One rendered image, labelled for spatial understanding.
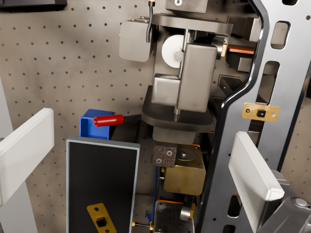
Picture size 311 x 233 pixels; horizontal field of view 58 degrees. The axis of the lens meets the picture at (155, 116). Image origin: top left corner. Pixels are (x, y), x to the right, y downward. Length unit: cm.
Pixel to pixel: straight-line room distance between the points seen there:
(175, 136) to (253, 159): 45
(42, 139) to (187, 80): 30
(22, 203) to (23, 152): 216
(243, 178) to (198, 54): 30
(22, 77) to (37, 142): 90
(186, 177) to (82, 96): 52
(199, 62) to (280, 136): 36
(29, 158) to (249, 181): 13
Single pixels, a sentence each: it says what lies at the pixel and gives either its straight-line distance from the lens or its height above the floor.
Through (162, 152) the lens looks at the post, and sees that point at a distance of 60.
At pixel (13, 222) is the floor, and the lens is 248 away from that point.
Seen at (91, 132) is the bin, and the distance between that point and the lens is 106.
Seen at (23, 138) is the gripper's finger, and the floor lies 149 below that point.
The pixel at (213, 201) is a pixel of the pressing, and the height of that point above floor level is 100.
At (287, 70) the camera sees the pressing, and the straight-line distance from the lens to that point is 70.
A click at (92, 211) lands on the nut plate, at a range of 63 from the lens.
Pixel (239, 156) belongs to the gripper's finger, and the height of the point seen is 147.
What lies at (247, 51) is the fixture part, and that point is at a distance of 83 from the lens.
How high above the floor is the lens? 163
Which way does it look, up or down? 69 degrees down
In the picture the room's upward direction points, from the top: 173 degrees counter-clockwise
